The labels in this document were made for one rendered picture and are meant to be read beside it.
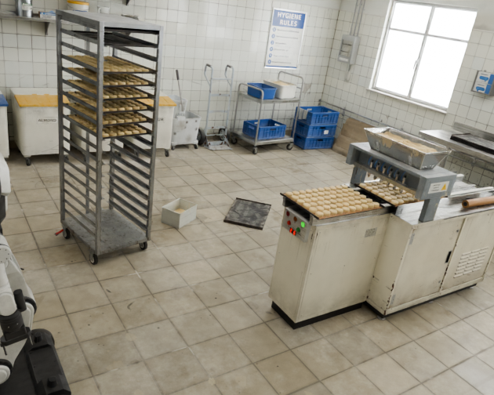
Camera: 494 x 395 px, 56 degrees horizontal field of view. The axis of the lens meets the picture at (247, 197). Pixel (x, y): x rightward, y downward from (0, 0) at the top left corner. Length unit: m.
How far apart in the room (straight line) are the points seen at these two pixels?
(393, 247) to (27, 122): 4.03
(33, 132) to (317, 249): 3.69
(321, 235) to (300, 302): 0.51
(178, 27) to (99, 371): 4.83
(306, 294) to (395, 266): 0.69
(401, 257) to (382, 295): 0.36
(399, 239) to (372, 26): 4.86
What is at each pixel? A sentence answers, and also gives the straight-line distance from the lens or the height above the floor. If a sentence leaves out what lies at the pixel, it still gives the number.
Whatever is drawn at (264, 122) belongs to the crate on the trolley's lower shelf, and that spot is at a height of 0.33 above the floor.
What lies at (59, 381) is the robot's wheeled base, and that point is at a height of 0.21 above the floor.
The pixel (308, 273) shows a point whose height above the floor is 0.48.
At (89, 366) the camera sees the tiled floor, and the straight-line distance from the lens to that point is 3.02.
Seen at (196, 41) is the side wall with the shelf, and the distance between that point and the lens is 6.84.
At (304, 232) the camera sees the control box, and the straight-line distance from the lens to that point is 2.99.
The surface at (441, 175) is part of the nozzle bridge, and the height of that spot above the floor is 1.18.
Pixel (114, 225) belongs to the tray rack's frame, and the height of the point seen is 0.15.
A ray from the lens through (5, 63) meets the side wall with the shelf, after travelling 6.17.
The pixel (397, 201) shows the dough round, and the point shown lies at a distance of 3.45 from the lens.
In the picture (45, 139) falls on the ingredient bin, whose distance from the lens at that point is 5.76.
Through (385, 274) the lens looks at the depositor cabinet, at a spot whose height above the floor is 0.39.
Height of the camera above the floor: 2.08
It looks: 23 degrees down
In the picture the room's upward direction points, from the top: 9 degrees clockwise
